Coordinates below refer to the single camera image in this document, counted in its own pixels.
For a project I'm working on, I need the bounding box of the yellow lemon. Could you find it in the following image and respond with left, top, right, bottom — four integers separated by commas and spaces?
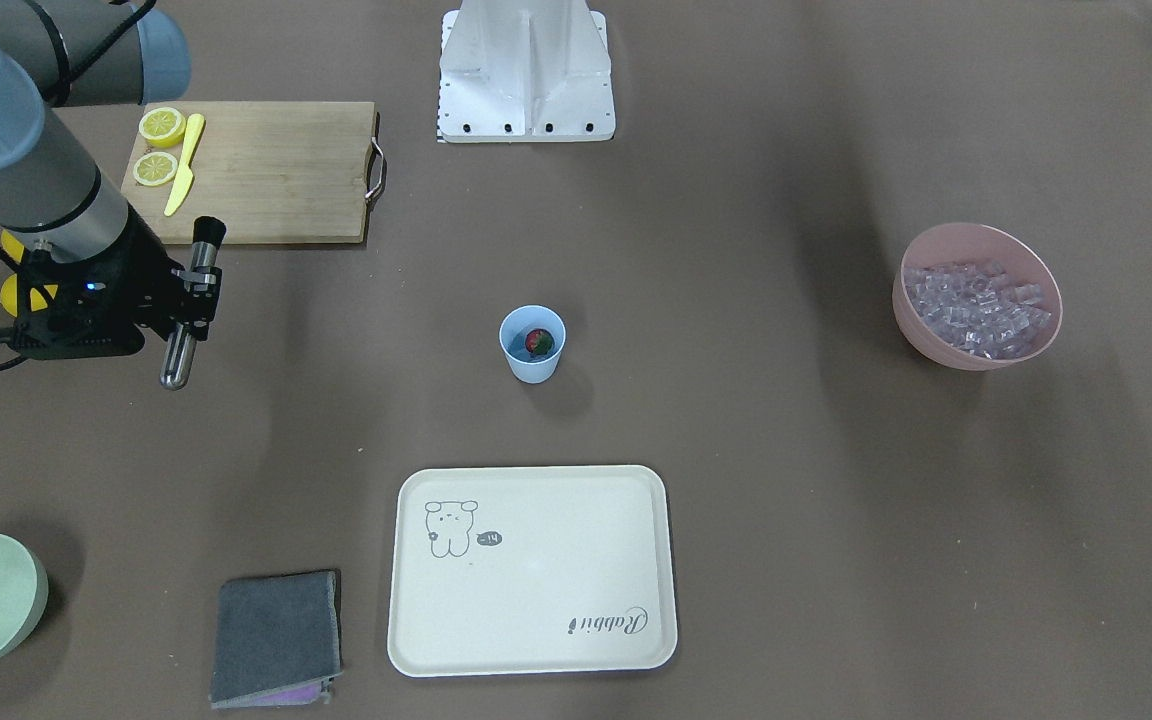
0, 274, 59, 318
0, 229, 26, 265

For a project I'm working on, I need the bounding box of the wooden cutting board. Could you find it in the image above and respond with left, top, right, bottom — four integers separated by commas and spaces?
122, 100, 385, 245

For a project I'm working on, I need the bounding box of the pile of clear ice cubes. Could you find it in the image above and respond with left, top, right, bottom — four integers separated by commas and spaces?
901, 260, 1056, 361

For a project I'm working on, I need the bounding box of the lemon slice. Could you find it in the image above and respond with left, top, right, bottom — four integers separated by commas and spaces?
138, 106, 187, 149
131, 151, 179, 187

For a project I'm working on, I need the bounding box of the cream rabbit tray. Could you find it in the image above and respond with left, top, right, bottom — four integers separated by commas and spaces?
387, 464, 679, 679

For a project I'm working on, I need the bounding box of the grey folded cloth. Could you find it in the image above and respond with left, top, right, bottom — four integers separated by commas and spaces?
207, 569, 342, 710

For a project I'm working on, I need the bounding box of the small red strawberry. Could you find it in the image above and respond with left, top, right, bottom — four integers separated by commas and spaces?
524, 327, 558, 359

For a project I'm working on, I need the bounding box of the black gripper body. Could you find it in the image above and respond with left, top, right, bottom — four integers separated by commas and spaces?
20, 215, 182, 341

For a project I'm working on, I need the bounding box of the light blue cup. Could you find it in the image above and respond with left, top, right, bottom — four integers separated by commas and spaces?
497, 304, 567, 384

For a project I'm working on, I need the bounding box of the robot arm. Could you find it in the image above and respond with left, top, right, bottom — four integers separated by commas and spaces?
0, 1, 192, 346

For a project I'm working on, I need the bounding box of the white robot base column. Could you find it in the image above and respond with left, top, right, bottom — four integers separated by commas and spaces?
435, 1, 617, 143

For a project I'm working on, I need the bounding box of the pink bowl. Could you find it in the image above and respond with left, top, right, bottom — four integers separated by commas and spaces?
892, 222, 1062, 372

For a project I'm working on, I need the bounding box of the yellow plastic knife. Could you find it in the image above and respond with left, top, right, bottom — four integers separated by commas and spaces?
162, 113, 206, 217

